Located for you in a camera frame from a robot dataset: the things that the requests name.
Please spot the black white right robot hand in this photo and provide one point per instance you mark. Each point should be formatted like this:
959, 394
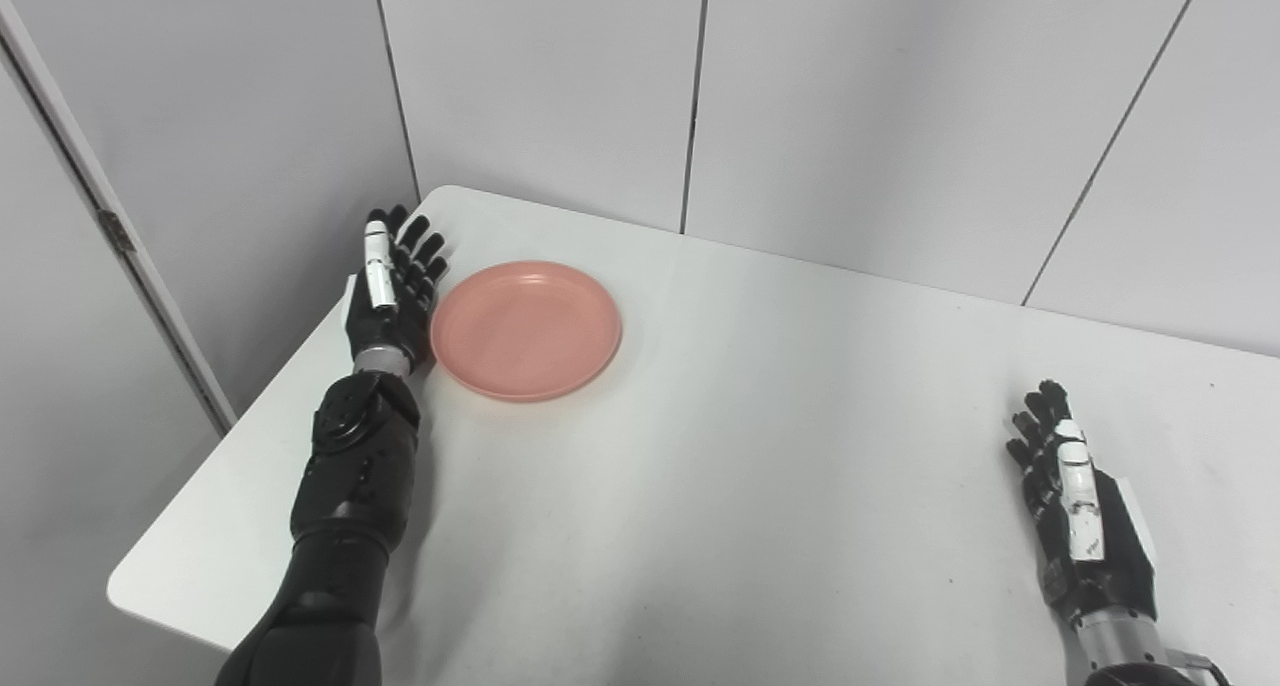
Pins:
1120, 566

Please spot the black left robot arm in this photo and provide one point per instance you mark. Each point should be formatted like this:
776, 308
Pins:
350, 486

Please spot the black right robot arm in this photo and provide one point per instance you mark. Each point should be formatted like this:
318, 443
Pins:
1120, 656

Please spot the pink round plate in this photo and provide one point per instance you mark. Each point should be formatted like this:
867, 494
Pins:
525, 331

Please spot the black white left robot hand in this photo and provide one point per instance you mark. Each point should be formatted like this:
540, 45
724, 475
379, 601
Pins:
395, 321

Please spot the grey wall panel hinge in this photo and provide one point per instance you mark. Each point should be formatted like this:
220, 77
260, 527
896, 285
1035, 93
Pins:
117, 231

